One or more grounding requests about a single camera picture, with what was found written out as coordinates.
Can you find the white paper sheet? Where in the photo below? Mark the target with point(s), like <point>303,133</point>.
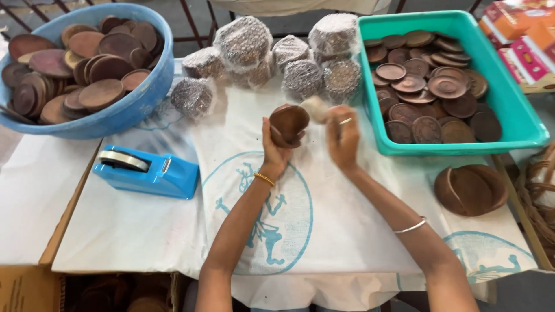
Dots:
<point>39,195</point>

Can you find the silver bangle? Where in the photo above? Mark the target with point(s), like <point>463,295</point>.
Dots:
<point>411,226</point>

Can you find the beige polishing cloth pad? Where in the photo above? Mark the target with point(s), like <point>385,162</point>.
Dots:
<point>315,108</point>

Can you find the brown clay disc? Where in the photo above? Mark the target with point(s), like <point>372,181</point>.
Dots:
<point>284,142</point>
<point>444,190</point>
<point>496,184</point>
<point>289,120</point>
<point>471,193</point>

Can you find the teal plastic tray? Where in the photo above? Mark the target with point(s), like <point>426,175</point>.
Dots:
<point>516,108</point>

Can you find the pile of bubble-wrapped bundles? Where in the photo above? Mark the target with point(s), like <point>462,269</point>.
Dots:
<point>269,60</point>

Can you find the white cloth with blue print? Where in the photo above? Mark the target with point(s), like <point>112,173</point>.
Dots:
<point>338,225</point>

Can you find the person's right fingers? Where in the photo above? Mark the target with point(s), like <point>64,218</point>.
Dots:
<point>342,123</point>

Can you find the cardboard box with clay lids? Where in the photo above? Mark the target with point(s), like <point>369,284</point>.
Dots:
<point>86,292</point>

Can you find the stack of colourful cartons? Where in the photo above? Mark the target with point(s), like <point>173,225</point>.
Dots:
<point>522,43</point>

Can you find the blue tape dispenser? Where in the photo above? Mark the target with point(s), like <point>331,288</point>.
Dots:
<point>160,177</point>

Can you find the blue plastic basin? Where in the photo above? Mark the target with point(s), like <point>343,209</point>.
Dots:
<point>143,99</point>

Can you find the person's right hand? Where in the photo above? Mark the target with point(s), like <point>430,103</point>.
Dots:
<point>343,147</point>

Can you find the heap of unpolished clay lids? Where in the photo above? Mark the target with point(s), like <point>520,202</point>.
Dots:
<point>82,69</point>

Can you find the heap of patterned clay lids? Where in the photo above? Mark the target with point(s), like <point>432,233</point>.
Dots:
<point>429,86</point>

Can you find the dark metal rack frame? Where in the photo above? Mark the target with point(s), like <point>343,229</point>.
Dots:
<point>195,26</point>

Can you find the person's left hand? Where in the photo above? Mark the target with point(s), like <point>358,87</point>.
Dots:
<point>273,157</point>

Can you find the clear tape roll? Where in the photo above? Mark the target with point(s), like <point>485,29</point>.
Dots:
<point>123,159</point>

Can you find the wicker basket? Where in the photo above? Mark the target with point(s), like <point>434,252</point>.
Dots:
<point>540,203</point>

